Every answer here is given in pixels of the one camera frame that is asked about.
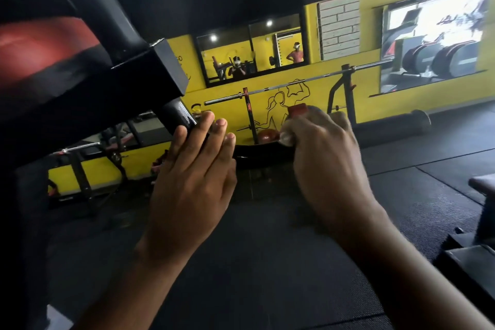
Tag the dark framed yellow window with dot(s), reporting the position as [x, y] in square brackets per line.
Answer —
[224, 55]

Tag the white wall notice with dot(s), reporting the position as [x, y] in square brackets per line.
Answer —
[338, 28]

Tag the black flat bench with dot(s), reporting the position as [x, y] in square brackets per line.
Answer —
[483, 184]

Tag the maroon bench pad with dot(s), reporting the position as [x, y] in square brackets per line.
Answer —
[297, 109]

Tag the person's right forearm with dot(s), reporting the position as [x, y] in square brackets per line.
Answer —
[417, 287]

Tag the black curved hook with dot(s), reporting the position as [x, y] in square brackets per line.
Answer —
[196, 109]

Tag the frameless wall mirror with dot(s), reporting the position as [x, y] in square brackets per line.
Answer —
[425, 51]

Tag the white cleaning wipe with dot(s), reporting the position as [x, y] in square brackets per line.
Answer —
[287, 140]

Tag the red machine pad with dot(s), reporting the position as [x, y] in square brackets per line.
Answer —
[46, 47]

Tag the black orange bench press rack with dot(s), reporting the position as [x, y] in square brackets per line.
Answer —
[348, 97]

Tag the maroon exercise ball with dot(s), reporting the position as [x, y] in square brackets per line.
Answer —
[268, 135]

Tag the chrome barbell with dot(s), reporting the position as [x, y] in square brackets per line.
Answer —
[309, 79]

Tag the person's left hand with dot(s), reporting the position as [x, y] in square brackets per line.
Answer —
[193, 194]

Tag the person's right hand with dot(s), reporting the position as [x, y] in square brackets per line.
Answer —
[332, 171]

